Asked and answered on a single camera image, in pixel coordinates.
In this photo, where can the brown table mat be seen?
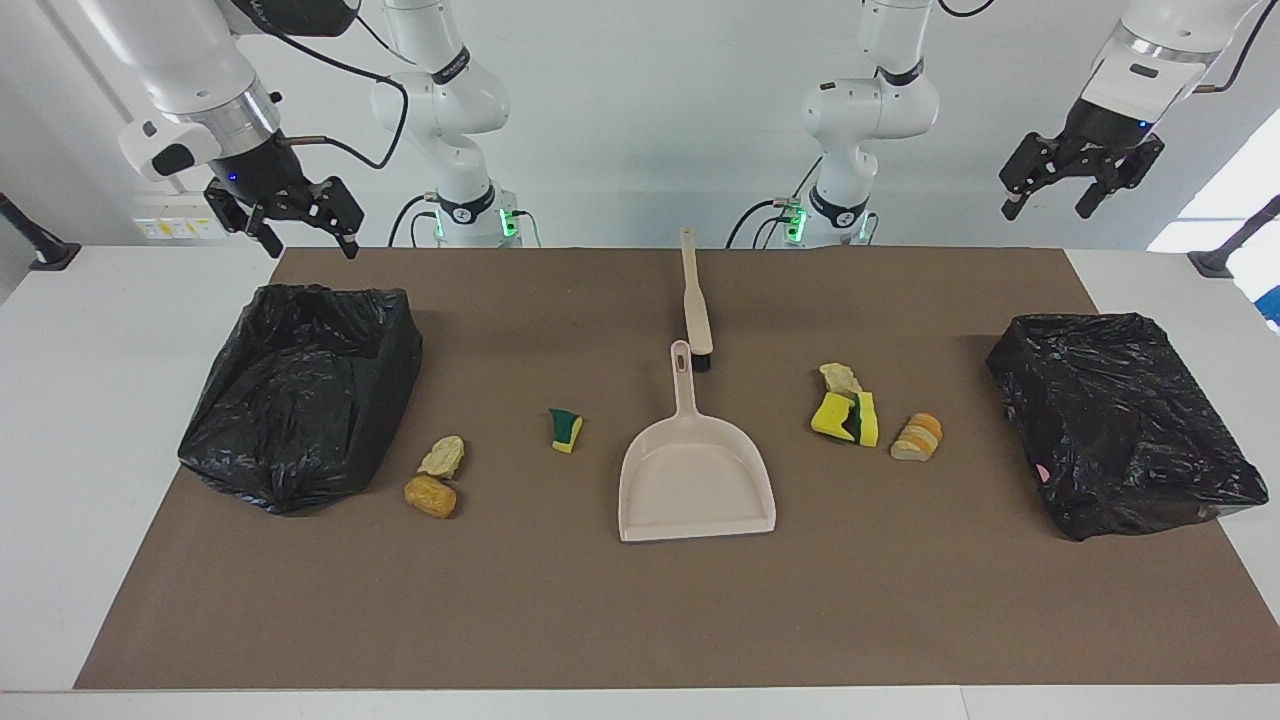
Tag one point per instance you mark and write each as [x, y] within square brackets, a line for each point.
[640, 620]

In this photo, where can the beige plastic dustpan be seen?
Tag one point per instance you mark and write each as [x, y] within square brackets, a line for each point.
[695, 490]

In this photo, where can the pale chip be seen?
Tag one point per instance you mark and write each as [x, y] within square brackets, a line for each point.
[443, 458]
[840, 378]

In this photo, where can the yellow green sponge piece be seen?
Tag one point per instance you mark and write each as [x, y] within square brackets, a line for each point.
[868, 420]
[830, 415]

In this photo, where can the black angled stand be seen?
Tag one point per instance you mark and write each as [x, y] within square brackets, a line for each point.
[50, 255]
[1215, 262]

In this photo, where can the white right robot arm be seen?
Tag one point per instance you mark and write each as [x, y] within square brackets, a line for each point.
[440, 100]

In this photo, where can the blue object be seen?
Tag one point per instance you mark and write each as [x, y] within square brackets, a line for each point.
[1273, 310]

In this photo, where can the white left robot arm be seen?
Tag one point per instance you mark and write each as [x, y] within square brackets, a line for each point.
[870, 105]

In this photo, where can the brown bread roll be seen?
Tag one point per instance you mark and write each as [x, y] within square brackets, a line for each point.
[430, 496]

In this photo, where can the black bagged bin pink patch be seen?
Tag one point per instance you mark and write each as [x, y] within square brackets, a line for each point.
[1120, 420]

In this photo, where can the small green yellow sponge wedge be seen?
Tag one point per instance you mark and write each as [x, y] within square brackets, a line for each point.
[568, 432]

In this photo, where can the beige hand brush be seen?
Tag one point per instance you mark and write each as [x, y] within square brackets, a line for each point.
[696, 320]

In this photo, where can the white wall socket box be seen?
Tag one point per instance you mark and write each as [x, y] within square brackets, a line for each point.
[175, 225]

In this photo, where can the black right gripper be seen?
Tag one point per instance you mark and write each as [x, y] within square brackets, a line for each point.
[265, 175]

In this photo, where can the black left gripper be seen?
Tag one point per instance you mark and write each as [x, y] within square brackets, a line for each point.
[1100, 135]

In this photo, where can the striped orange croissant toy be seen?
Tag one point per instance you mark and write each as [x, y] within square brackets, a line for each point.
[918, 438]

